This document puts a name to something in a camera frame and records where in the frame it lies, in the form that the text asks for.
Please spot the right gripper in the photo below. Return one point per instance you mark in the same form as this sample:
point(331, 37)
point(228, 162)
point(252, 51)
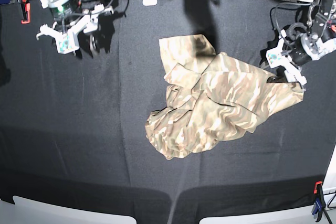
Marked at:
point(67, 41)

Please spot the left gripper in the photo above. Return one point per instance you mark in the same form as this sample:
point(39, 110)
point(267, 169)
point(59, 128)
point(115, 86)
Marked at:
point(296, 46)

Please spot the camouflage t-shirt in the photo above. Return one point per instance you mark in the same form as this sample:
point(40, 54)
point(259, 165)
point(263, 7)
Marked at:
point(211, 97)

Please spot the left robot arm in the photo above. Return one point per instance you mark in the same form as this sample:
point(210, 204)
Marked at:
point(320, 13)

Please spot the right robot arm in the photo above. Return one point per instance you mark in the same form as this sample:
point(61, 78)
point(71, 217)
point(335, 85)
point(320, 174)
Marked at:
point(72, 17)

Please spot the red clamp left rear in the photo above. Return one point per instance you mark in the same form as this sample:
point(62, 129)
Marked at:
point(25, 7)

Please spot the black table cloth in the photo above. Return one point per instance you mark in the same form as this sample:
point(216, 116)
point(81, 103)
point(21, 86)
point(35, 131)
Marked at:
point(72, 127)

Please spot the red blue clamp front right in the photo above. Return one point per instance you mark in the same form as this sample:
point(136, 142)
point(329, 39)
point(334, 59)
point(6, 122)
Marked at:
point(319, 202)

